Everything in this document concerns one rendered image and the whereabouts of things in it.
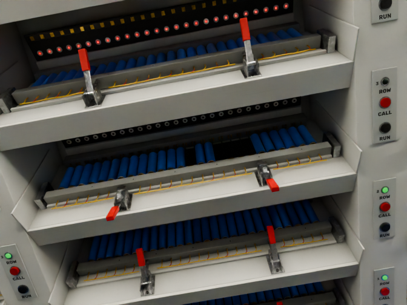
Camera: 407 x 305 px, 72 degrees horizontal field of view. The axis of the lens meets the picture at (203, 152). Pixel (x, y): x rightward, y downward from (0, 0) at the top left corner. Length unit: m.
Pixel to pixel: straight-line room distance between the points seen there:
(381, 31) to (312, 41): 0.10
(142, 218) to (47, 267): 0.22
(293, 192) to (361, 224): 0.15
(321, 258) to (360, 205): 0.14
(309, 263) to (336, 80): 0.36
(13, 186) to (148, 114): 0.28
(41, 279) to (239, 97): 0.51
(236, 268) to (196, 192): 0.19
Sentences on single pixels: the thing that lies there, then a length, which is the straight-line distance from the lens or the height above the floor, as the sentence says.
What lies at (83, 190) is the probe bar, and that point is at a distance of 0.59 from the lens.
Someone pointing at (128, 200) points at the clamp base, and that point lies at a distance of 0.55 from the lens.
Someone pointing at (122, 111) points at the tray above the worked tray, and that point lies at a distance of 0.49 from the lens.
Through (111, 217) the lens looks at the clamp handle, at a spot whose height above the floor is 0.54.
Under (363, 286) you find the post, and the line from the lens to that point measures 0.71.
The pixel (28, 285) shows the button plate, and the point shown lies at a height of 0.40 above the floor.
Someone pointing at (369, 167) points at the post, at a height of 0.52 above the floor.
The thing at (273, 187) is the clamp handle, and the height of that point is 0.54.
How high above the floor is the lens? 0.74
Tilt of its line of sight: 16 degrees down
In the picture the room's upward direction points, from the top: 11 degrees counter-clockwise
